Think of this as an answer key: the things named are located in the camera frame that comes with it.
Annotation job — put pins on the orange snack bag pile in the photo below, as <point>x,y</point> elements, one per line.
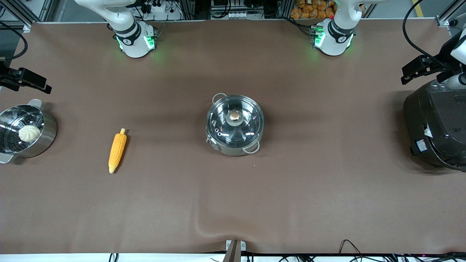
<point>311,9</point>

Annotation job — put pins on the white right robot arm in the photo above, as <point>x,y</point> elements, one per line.
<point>131,40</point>

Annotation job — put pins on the black rice cooker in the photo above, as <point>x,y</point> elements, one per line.
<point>442,127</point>

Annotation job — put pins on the glass pot lid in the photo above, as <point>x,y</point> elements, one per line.
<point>235,116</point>

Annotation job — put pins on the brown table mat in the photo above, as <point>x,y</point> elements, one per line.
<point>233,203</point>

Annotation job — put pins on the yellow corn cob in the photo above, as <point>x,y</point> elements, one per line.
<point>117,149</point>

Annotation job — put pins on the white steamed bun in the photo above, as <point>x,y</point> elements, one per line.
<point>29,133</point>

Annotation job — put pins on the steel steamer pot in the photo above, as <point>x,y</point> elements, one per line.
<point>49,134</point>

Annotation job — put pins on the metal table clamp bracket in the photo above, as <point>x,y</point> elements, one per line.
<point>235,249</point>

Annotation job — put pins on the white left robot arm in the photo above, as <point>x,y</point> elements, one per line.
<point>335,38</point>

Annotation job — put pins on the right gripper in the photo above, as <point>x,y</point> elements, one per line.
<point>10,78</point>

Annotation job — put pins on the white power strip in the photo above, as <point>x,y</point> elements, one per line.
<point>160,9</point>

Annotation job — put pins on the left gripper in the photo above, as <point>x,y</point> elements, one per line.
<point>432,64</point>

